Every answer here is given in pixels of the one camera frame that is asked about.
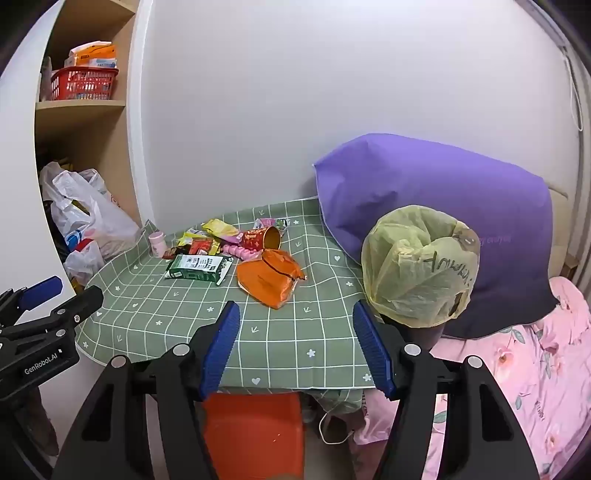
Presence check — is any green checked tablecloth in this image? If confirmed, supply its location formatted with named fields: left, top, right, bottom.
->
left=75, top=196, right=385, bottom=403

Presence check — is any pink floral bed sheet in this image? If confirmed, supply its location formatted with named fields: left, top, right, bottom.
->
left=353, top=276, right=591, bottom=480

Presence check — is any red plastic basket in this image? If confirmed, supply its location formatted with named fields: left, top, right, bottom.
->
left=50, top=66, right=120, bottom=102

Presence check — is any pink caterpillar toy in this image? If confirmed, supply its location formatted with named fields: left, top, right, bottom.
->
left=222, top=244, right=262, bottom=263

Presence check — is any red paper cup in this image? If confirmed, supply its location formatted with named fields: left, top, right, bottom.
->
left=241, top=226, right=282, bottom=250

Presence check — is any large white plastic bag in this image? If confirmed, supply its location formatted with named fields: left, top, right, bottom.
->
left=39, top=161, right=142, bottom=262

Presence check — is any red snack packet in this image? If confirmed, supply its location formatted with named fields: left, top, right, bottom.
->
left=188, top=239, right=222, bottom=256

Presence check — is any orange white tissue pack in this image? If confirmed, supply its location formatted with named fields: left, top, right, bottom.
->
left=64, top=41, right=115, bottom=69

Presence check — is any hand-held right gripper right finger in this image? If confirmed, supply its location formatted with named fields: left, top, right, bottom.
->
left=352, top=299, right=541, bottom=480

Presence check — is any yellow pink chips bag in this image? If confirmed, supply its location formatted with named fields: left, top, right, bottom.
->
left=202, top=219, right=244, bottom=245

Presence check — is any small white plastic bag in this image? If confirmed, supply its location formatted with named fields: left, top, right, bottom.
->
left=62, top=228, right=106, bottom=288

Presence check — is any purple pillow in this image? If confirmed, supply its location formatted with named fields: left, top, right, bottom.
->
left=312, top=133, right=561, bottom=340

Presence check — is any beige headboard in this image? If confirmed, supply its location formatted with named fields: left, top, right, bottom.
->
left=545, top=184, right=579, bottom=280

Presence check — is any green milk carton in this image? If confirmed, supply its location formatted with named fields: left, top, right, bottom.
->
left=164, top=254, right=234, bottom=284

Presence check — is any orange snack bag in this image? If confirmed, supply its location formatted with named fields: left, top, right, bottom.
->
left=236, top=248, right=307, bottom=309

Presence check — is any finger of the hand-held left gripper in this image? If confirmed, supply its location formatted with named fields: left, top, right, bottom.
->
left=0, top=285, right=105, bottom=346
left=0, top=275, right=64, bottom=326

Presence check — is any wooden shelf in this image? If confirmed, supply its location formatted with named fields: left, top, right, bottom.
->
left=34, top=0, right=145, bottom=261

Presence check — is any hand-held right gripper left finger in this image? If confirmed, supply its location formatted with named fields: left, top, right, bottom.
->
left=51, top=300, right=242, bottom=480

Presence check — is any white blind cord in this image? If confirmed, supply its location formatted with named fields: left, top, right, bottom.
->
left=560, top=45, right=584, bottom=133

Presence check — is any white cable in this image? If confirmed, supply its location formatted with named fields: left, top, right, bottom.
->
left=318, top=410, right=357, bottom=446

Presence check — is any orange plastic stool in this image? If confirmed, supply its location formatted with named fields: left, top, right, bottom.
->
left=202, top=391, right=306, bottom=480

